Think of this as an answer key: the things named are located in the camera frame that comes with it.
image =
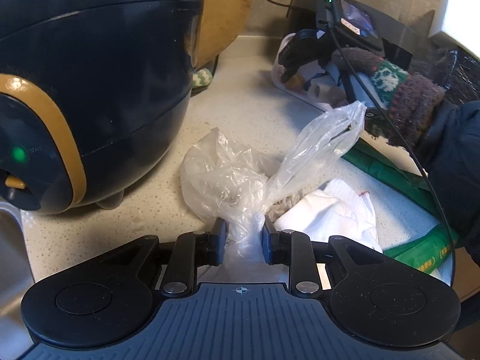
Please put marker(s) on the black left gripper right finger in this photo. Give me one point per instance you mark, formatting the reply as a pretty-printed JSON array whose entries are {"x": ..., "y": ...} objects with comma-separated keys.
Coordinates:
[{"x": 293, "y": 250}]

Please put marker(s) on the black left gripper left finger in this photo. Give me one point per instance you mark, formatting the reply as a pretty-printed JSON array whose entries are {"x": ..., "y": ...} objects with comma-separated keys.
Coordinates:
[{"x": 191, "y": 251}]

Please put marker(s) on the clear plastic bag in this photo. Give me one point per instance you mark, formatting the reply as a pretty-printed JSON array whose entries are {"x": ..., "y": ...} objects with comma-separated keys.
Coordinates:
[{"x": 223, "y": 178}]

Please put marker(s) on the white foam tray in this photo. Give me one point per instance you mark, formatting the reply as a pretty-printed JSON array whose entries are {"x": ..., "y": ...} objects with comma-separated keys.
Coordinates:
[{"x": 313, "y": 84}]

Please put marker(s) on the right hand knitted glove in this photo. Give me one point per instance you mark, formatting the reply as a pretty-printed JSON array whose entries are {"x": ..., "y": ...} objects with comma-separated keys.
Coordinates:
[{"x": 409, "y": 100}]

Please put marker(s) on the black countertop appliance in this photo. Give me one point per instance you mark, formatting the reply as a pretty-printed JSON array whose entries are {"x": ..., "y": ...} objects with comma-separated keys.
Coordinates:
[{"x": 399, "y": 40}]

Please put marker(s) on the white crumpled tissue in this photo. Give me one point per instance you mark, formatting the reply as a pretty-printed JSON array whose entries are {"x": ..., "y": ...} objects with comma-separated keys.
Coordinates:
[{"x": 335, "y": 210}]

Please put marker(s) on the round wooden cutting board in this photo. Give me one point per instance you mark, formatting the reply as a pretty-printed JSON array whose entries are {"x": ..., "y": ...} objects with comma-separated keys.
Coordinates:
[{"x": 222, "y": 21}]

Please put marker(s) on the green snack wrapper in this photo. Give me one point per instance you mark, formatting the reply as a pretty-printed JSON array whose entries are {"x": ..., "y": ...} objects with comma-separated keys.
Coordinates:
[{"x": 408, "y": 226}]

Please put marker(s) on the dark blue rice cooker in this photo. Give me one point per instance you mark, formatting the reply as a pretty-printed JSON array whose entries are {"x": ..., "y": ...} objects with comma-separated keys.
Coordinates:
[{"x": 93, "y": 94}]

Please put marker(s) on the white wall box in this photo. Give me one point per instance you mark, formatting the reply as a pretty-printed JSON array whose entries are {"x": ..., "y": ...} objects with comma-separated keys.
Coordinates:
[{"x": 456, "y": 23}]

